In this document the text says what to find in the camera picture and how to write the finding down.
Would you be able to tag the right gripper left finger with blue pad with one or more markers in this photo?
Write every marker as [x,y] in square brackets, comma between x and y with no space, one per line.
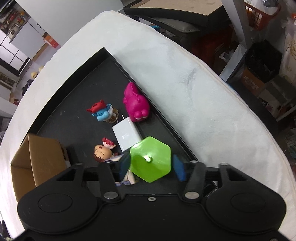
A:
[124,165]

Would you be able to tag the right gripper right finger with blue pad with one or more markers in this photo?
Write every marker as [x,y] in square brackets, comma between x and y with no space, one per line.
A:
[179,168]

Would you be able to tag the smiling child figurine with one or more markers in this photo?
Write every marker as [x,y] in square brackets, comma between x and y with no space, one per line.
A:
[106,153]

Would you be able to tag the green hexagonal tin box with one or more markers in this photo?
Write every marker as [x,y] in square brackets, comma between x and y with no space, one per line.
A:
[150,159]

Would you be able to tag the white USB wall charger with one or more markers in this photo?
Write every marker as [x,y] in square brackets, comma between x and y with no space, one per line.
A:
[126,133]

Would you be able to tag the brown cardboard box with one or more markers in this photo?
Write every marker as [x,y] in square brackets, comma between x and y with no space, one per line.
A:
[37,160]

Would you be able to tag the blue figurine with red hat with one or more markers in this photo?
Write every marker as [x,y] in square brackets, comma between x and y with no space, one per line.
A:
[103,112]

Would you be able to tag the pink dinosaur toy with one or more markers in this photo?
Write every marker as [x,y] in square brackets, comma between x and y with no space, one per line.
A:
[137,105]

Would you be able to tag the black shallow tray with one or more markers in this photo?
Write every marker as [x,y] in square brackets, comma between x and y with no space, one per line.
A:
[76,113]

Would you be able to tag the orange cardboard box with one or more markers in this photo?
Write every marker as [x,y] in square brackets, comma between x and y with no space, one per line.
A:
[50,40]

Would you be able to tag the orange laundry basket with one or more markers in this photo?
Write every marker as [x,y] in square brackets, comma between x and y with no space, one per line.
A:
[260,13]

